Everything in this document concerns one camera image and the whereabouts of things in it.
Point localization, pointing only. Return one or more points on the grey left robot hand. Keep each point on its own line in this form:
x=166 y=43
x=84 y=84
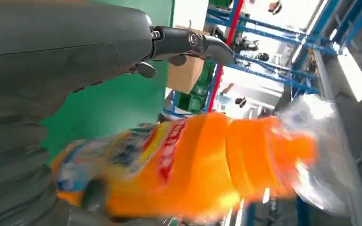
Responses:
x=59 y=46

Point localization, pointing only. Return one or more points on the orange drink bottle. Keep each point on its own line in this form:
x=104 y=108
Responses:
x=199 y=168

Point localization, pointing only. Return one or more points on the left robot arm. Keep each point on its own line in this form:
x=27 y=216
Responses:
x=12 y=174

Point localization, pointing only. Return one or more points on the green mat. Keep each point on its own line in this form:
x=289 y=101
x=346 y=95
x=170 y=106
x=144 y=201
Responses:
x=112 y=103

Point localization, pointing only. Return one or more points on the cardboard box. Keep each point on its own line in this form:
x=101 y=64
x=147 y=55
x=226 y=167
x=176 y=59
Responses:
x=184 y=75

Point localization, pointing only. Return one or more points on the green crate stack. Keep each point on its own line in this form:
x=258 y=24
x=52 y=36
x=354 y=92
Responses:
x=196 y=96

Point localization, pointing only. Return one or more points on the blue metal rack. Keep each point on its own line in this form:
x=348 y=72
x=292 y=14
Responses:
x=262 y=31

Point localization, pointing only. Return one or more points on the clear plastic bag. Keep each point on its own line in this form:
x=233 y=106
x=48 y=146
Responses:
x=327 y=156

